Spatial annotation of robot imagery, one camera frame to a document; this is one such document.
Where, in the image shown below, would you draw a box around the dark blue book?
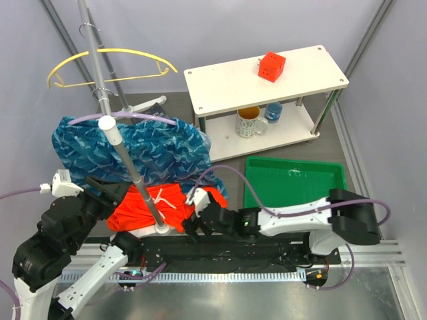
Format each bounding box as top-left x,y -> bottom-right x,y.
144,103 -> 170,119

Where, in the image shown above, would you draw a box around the blue patterned shorts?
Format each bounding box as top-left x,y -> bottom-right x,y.
51,117 -> 211,192

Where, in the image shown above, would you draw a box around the orange shorts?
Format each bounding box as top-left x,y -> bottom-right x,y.
107,182 -> 229,234

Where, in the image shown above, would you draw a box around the yellow clothes hanger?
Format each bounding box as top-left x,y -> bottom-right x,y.
46,47 -> 179,89

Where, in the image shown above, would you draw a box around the grey clothes rack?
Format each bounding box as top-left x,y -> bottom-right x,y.
77,0 -> 171,237

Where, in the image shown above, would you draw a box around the white patterned mug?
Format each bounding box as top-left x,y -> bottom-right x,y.
235,106 -> 268,138

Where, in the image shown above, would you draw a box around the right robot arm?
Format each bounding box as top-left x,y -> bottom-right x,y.
181,188 -> 380,263

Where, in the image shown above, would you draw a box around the blue cup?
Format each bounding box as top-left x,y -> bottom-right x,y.
264,102 -> 283,123

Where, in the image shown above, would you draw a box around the red cube power socket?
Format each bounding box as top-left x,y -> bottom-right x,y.
258,51 -> 286,83

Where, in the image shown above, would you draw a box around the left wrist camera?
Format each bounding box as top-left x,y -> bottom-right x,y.
39,169 -> 83,197

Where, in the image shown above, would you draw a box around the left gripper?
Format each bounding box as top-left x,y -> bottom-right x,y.
70,173 -> 131,249

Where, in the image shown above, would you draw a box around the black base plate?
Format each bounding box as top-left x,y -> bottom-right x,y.
127,233 -> 341,273

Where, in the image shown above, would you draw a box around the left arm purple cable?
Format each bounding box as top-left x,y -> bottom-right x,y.
0,187 -> 167,317

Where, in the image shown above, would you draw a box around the white two-tier shelf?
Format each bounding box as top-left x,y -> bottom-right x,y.
183,45 -> 349,162

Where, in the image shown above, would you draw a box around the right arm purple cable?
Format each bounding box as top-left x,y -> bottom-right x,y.
189,165 -> 392,291

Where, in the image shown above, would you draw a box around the purple clothes hanger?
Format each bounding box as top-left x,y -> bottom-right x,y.
68,111 -> 176,125

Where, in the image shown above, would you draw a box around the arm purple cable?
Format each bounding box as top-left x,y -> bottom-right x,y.
0,187 -> 167,317
189,165 -> 392,291

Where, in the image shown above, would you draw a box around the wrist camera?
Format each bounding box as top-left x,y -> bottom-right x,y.
39,169 -> 83,197
185,187 -> 211,217

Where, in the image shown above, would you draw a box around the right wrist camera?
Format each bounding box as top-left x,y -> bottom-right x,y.
185,187 -> 211,217

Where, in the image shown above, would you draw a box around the green plastic tray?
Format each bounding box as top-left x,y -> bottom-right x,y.
245,157 -> 347,207

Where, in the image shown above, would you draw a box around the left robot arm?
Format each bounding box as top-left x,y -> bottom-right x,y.
12,177 -> 143,319

